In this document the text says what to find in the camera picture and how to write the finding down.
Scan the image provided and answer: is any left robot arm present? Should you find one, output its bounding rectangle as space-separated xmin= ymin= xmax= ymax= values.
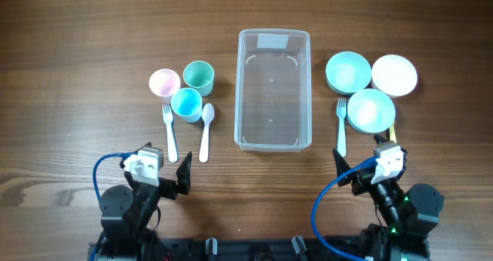
xmin=88 ymin=142 xmax=193 ymax=261

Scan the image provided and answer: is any pink plastic cup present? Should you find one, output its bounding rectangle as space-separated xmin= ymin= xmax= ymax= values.
xmin=149 ymin=69 xmax=181 ymax=104

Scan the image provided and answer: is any yellow plastic fork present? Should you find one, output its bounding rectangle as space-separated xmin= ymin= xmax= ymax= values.
xmin=388 ymin=124 xmax=397 ymax=142

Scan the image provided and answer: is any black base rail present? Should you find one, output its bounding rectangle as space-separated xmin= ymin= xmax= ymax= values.
xmin=88 ymin=236 xmax=431 ymax=261

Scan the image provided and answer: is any white plastic bowl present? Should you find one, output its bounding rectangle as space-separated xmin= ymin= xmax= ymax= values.
xmin=371 ymin=55 xmax=418 ymax=98

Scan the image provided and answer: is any green plastic cup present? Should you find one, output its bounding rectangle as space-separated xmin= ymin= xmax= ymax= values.
xmin=183 ymin=61 xmax=215 ymax=96

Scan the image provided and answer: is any blue plastic cup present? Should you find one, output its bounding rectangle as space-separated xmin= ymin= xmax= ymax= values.
xmin=171 ymin=88 xmax=203 ymax=123

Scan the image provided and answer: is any teal plastic bowl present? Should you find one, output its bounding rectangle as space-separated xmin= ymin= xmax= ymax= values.
xmin=325 ymin=52 xmax=371 ymax=95

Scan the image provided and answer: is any white plastic spoon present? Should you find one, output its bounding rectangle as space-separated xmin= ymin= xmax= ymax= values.
xmin=199 ymin=103 xmax=215 ymax=162

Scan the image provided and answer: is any light blue fork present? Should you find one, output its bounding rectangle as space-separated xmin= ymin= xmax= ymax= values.
xmin=336 ymin=98 xmax=347 ymax=157
xmin=163 ymin=104 xmax=178 ymax=162

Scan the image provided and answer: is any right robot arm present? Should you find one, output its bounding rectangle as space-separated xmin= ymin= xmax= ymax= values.
xmin=326 ymin=134 xmax=444 ymax=260

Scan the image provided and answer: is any light blue plastic bowl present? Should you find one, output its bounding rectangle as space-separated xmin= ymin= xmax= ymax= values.
xmin=347 ymin=89 xmax=396 ymax=133

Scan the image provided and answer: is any left blue cable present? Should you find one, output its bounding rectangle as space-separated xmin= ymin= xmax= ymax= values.
xmin=92 ymin=152 xmax=136 ymax=202

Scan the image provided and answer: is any clear plastic container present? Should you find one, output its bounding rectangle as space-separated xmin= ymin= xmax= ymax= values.
xmin=234 ymin=28 xmax=312 ymax=152

